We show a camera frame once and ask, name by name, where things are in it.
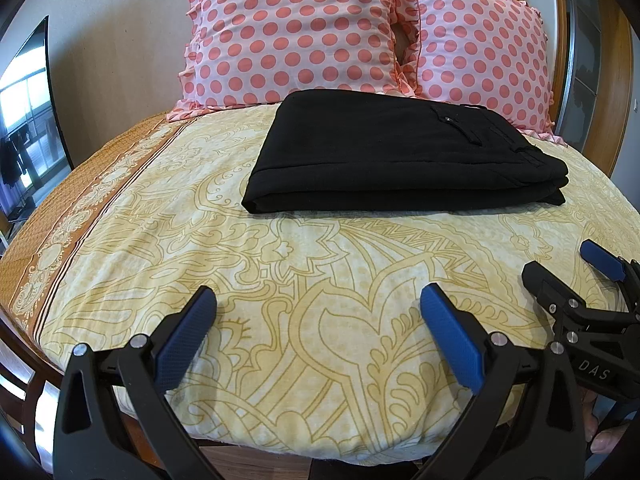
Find wooden chair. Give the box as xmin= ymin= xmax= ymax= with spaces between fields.
xmin=0 ymin=317 xmax=57 ymax=443

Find pink polka dot pillow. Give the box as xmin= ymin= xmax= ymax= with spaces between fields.
xmin=167 ymin=0 xmax=418 ymax=124
xmin=394 ymin=0 xmax=569 ymax=147

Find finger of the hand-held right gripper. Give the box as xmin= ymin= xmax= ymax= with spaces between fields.
xmin=521 ymin=261 xmax=584 ymax=322
xmin=579 ymin=239 xmax=640 ymax=307

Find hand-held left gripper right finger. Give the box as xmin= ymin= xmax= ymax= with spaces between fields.
xmin=415 ymin=282 xmax=587 ymax=480

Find yellow patterned bed sheet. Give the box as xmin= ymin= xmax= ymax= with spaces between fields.
xmin=0 ymin=102 xmax=640 ymax=462

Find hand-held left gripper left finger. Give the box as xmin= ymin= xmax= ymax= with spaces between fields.
xmin=52 ymin=285 xmax=221 ymax=480

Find black pants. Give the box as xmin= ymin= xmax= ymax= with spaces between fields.
xmin=241 ymin=88 xmax=571 ymax=215

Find flat screen television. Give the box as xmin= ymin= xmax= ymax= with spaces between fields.
xmin=0 ymin=16 xmax=77 ymax=224

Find person's right hand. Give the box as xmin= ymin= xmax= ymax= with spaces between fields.
xmin=582 ymin=390 xmax=637 ymax=457

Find wooden bed frame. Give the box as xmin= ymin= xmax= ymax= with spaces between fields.
xmin=117 ymin=405 xmax=311 ymax=480

